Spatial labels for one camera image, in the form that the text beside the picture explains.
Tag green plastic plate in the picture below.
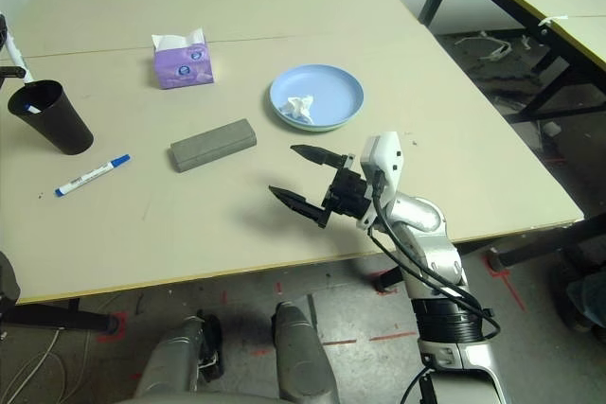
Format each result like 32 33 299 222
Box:
272 110 364 134

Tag purple tissue pack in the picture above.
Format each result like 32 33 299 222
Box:
151 26 215 91

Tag white tissue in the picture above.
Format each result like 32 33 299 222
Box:
278 95 315 125

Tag grey right robot leg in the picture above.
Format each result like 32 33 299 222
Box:
272 301 340 400

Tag blue plastic plate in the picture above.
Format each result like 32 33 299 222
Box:
269 63 365 133

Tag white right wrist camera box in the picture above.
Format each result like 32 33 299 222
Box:
357 131 404 230

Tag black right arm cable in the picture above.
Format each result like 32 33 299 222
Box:
368 176 502 404

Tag grey robot leg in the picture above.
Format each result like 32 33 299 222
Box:
134 311 223 395
272 301 340 400

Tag black cap whiteboard marker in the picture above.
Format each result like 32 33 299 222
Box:
3 34 35 86

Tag grey left robot leg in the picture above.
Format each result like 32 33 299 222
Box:
134 311 223 395

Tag thin white cable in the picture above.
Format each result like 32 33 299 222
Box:
0 327 72 404

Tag person leg blue jeans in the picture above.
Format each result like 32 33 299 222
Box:
565 273 606 327

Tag black plastic cup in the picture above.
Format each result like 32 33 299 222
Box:
7 79 95 156

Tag blue cap whiteboard marker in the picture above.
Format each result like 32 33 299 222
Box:
53 153 132 198

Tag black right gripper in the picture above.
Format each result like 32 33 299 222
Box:
267 143 377 231

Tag white plastic strip scrap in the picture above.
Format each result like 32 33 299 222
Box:
456 30 513 62

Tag grey glasses case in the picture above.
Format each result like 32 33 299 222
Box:
169 117 258 173

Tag black metal table leg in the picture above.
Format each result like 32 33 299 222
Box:
0 302 125 333
376 265 403 294
490 213 606 269

